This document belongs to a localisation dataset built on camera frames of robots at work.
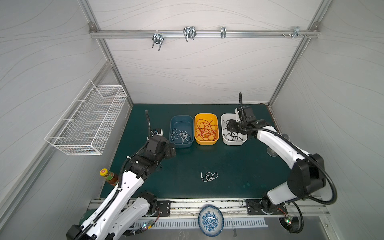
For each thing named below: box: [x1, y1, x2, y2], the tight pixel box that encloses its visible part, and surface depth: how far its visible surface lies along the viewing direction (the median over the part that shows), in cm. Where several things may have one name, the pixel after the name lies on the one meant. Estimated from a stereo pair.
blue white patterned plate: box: [197, 205, 225, 237], surface depth 70 cm
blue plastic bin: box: [169, 115, 195, 148], surface depth 103 cm
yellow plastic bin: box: [194, 113, 220, 146], surface depth 106 cm
